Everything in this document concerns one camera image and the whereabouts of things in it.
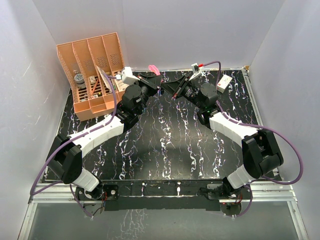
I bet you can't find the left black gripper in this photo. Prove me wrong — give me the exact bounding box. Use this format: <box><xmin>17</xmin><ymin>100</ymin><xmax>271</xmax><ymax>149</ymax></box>
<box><xmin>132</xmin><ymin>74</ymin><xmax>162</xmax><ymax>116</ymax></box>

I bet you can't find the grey round canister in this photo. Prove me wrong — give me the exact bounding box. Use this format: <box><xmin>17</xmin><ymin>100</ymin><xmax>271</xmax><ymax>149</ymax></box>
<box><xmin>73</xmin><ymin>70</ymin><xmax>86</xmax><ymax>89</ymax></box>

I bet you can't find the white packaged card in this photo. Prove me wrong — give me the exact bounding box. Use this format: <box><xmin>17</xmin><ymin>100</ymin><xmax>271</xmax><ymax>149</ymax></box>
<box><xmin>96</xmin><ymin>66</ymin><xmax>116</xmax><ymax>93</ymax></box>

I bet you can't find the pink lanyard strap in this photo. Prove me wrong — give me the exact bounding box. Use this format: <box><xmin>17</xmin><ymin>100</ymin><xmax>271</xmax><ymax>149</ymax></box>
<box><xmin>148</xmin><ymin>64</ymin><xmax>161</xmax><ymax>76</ymax></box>

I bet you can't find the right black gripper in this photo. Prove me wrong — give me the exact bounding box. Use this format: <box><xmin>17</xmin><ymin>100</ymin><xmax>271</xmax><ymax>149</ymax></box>
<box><xmin>160</xmin><ymin>74</ymin><xmax>205</xmax><ymax>110</ymax></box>

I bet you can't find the orange perforated file organizer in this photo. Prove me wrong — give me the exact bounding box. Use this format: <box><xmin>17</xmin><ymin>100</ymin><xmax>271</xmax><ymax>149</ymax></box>
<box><xmin>56</xmin><ymin>32</ymin><xmax>125</xmax><ymax>121</ymax></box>

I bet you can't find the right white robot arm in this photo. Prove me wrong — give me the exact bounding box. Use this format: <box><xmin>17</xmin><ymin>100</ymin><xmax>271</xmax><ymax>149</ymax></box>
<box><xmin>161</xmin><ymin>76</ymin><xmax>284</xmax><ymax>199</ymax></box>

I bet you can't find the small white beige box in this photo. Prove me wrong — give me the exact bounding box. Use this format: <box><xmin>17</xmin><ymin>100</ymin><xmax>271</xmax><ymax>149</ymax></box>
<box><xmin>89</xmin><ymin>75</ymin><xmax>96</xmax><ymax>84</ymax></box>

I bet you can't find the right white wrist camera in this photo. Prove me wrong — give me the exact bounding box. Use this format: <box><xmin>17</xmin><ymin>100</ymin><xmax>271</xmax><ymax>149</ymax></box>
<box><xmin>189</xmin><ymin>63</ymin><xmax>204</xmax><ymax>81</ymax></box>

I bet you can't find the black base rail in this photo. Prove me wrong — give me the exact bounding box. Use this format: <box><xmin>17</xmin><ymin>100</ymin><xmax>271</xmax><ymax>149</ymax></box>
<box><xmin>75</xmin><ymin>179</ymin><xmax>252</xmax><ymax>215</ymax></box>

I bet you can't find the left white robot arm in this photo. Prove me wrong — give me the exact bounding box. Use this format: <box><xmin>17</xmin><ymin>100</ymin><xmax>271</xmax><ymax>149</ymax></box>
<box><xmin>47</xmin><ymin>74</ymin><xmax>162</xmax><ymax>200</ymax></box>

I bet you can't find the white red small box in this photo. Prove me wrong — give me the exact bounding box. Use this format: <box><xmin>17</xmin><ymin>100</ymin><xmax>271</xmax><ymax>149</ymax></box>
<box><xmin>216</xmin><ymin>74</ymin><xmax>233</xmax><ymax>94</ymax></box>

